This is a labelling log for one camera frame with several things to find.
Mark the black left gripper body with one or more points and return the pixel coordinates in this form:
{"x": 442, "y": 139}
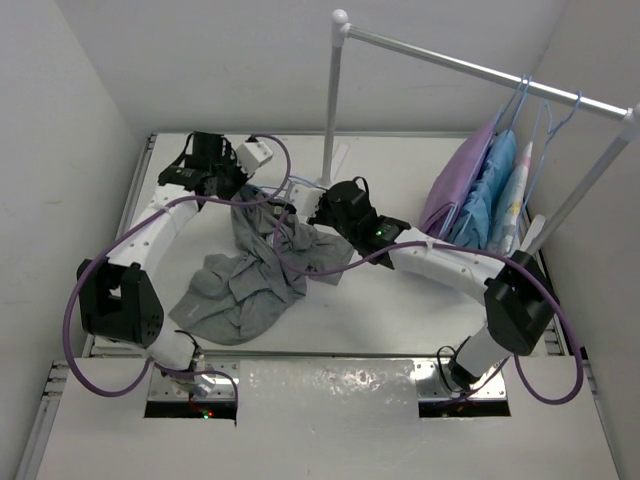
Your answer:
{"x": 229, "y": 175}

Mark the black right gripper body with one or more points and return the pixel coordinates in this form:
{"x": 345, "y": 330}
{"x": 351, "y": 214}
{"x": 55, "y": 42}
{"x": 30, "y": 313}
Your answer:
{"x": 324, "y": 215}

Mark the light blue wire hanger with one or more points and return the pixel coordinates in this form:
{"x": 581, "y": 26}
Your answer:
{"x": 285, "y": 192}

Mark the grey adidas t shirt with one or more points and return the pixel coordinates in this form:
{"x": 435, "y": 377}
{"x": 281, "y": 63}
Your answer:
{"x": 233, "y": 300}

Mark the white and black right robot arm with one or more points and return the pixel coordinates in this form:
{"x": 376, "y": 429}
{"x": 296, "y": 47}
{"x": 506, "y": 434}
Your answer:
{"x": 512, "y": 291}

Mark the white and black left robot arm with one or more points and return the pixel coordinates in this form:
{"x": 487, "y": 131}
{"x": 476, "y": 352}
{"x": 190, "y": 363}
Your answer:
{"x": 118, "y": 301}

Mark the blue hanger under purple garment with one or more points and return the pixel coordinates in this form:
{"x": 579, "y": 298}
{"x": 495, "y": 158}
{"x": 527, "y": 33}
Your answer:
{"x": 510, "y": 105}

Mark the purple hanging garment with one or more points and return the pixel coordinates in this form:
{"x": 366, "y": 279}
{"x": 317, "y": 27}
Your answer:
{"x": 457, "y": 180}

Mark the blue hanging garment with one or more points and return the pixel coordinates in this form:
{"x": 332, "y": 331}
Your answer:
{"x": 472, "y": 227}

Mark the white patterned hanging garment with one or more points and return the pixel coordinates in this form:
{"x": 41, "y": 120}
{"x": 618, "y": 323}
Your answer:
{"x": 509, "y": 206}

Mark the white metal clothes rack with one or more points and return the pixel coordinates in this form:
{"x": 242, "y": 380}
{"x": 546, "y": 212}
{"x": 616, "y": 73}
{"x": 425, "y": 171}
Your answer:
{"x": 342, "y": 29}

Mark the white front cover panel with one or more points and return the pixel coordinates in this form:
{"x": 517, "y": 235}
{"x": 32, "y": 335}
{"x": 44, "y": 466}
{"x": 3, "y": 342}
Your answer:
{"x": 326, "y": 419}

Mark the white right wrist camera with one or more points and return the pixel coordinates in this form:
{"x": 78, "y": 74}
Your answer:
{"x": 305, "y": 198}

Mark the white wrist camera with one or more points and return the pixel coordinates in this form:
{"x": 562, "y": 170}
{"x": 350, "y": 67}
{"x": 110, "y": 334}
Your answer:
{"x": 305, "y": 198}
{"x": 252, "y": 156}

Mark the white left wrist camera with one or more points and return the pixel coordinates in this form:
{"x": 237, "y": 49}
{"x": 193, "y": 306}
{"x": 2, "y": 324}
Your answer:
{"x": 252, "y": 156}

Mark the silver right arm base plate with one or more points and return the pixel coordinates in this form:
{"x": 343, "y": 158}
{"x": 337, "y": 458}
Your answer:
{"x": 431, "y": 388}

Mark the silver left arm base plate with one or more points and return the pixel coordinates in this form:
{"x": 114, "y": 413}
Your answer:
{"x": 218, "y": 385}

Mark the blue empty wire hanger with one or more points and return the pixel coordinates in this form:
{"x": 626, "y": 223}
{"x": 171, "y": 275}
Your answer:
{"x": 551, "y": 132}

